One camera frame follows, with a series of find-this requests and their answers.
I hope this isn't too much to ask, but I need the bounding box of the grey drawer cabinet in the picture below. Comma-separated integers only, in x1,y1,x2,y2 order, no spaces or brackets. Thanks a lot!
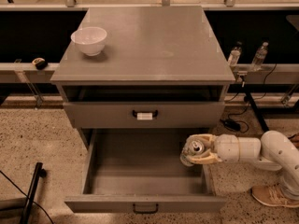
51,6,234,143

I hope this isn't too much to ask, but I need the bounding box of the black stand leg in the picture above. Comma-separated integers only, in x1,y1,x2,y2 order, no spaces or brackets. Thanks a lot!
243,87,269,132

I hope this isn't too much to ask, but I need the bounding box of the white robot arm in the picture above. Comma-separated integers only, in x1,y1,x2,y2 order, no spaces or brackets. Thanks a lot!
180,131,299,208

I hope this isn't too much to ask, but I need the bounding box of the white ceramic bowl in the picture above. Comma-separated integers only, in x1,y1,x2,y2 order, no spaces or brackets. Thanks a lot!
71,27,107,56

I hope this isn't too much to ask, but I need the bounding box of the black yellow tape measure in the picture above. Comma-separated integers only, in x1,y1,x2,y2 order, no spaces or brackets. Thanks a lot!
32,58,48,70

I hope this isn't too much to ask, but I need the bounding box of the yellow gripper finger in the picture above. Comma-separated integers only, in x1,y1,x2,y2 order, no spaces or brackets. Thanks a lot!
186,133,216,148
188,149,221,164

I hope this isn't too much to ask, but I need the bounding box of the tan sneaker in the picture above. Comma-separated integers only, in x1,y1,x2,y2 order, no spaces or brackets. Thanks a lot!
250,184,299,208

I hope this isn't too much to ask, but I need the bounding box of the black power adapter with cable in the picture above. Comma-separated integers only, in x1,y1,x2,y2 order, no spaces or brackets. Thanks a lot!
220,105,249,133

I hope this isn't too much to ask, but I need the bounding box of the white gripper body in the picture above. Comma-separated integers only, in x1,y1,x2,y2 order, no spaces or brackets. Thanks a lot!
214,134,239,162

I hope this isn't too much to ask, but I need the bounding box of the left clear water bottle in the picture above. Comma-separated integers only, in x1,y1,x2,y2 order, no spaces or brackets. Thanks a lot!
228,42,242,67

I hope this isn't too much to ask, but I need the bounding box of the open grey middle drawer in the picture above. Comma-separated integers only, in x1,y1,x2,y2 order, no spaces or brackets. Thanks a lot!
65,129,226,214

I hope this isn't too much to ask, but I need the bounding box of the closed grey upper drawer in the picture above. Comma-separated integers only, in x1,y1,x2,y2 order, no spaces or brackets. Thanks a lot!
64,102,224,128

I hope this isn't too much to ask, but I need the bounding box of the clear water bottle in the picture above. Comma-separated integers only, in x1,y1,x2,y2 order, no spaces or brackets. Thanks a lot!
228,42,242,67
251,42,269,71

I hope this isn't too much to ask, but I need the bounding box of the black chair base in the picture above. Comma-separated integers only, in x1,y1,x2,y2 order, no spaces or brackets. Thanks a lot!
0,162,47,224

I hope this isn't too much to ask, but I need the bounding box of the right clear water bottle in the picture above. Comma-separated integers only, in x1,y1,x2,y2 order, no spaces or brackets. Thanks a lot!
251,42,269,71

